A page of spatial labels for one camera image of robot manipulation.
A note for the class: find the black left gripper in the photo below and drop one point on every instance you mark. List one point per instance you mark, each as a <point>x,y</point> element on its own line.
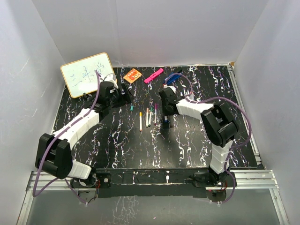
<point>128,96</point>

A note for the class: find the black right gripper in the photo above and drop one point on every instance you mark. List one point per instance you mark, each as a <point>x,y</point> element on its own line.
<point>166,113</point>

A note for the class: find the yellow orange marker pen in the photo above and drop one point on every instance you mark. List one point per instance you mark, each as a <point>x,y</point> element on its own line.
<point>140,121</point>

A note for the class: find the peach marker pen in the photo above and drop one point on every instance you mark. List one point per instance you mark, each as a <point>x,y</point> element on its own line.
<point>147,117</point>

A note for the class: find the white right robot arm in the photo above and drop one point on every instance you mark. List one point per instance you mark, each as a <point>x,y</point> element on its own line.
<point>219,125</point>

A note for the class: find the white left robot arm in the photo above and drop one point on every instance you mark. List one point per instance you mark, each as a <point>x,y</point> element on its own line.
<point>54,151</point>

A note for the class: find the blue stapler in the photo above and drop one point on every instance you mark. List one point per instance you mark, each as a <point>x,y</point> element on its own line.
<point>173,76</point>

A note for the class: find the pink clip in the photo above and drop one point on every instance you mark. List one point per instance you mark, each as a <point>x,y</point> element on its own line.
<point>154,75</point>

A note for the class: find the small whiteboard with writing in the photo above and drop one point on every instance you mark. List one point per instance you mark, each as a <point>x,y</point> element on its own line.
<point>82,76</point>

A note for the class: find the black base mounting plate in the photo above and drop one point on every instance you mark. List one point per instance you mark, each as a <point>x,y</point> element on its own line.
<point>150,182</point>

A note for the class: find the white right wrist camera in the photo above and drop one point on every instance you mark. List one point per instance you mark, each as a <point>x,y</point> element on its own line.
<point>171,87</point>

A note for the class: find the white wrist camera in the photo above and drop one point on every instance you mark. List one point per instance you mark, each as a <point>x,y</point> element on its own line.
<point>110,78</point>
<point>171,87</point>

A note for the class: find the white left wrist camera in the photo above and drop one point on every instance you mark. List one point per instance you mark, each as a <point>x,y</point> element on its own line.
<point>110,78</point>

